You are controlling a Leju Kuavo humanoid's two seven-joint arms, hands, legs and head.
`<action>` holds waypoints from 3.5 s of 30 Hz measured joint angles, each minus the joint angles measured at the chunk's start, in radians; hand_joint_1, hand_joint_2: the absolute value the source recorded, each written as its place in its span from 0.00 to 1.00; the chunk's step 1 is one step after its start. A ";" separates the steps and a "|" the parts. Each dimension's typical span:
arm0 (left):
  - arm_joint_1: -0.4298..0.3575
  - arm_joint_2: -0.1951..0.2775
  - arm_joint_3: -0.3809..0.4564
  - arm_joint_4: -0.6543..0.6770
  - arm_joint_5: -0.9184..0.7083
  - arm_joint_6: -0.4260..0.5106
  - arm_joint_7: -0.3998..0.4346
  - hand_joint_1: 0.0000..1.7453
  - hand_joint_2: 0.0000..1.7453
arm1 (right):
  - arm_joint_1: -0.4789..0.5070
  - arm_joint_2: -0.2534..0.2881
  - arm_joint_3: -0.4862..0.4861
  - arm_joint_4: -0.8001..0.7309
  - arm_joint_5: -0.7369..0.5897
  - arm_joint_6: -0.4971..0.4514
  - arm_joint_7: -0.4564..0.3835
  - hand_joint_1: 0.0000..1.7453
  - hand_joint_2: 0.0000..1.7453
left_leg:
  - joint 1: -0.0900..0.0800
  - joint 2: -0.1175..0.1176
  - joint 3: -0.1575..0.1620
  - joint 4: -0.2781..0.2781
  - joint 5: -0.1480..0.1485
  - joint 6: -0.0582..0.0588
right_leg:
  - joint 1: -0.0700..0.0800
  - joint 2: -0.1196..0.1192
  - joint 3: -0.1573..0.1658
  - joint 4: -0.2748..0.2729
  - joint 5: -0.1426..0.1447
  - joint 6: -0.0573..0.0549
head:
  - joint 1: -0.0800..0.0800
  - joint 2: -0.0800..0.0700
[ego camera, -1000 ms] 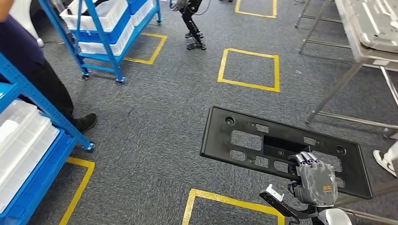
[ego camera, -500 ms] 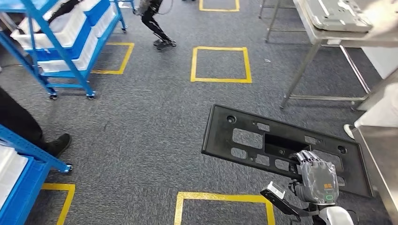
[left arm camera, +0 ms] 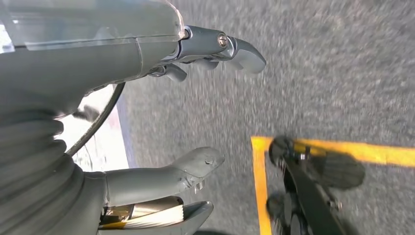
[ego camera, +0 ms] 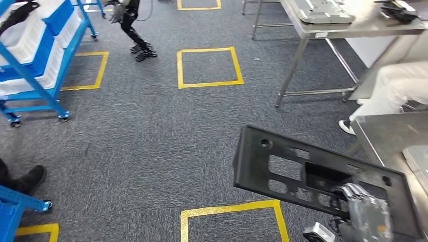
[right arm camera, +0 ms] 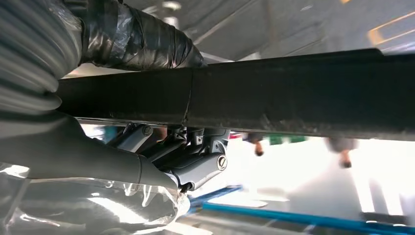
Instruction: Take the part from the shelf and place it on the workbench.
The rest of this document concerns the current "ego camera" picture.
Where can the robot's grey right hand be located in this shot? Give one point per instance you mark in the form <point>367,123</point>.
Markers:
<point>367,220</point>

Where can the black license plate bracket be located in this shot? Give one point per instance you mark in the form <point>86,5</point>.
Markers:
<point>250,167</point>

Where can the stainless steel workbench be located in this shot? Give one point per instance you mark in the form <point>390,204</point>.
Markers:
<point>384,133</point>

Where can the white panel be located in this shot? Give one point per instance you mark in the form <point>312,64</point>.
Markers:
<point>367,50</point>

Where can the black device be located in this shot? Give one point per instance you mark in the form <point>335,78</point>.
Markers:
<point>399,11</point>

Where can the grey moulded tray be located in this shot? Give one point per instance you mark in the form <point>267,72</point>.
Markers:
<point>317,11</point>

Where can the white plastic storage bin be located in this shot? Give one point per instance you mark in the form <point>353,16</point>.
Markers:
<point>23,40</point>
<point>46,76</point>
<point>68,30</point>

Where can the blue wheeled bin rack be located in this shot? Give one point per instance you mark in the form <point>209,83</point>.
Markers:
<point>40,90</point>

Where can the blue plastic storage bin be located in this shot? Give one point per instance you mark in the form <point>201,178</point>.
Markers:
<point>62,15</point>
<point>41,58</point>

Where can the black jagged plastic piece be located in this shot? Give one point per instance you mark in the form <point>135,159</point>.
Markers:
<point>18,15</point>

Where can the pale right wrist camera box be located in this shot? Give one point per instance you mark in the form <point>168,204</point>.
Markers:
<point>317,233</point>

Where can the steel frame table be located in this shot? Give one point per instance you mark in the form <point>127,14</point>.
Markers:
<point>334,31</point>

